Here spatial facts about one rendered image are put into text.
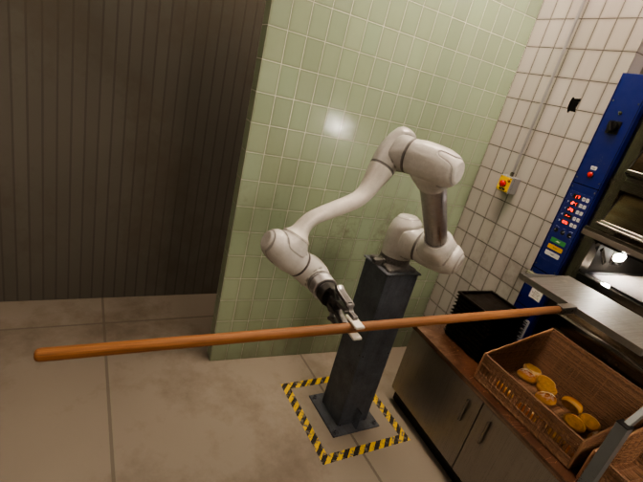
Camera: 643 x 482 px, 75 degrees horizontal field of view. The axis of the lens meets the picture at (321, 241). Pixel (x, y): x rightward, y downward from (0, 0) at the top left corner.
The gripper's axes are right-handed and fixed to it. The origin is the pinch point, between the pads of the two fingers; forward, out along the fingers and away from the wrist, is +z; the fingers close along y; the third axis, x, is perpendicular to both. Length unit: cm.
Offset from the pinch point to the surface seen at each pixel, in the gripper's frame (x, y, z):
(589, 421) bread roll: -134, 57, 13
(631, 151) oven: -157, -60, -37
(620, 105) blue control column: -155, -79, -50
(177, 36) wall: 33, -67, -202
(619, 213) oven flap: -155, -31, -28
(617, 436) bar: -92, 28, 37
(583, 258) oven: -154, -4, -34
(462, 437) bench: -95, 89, -16
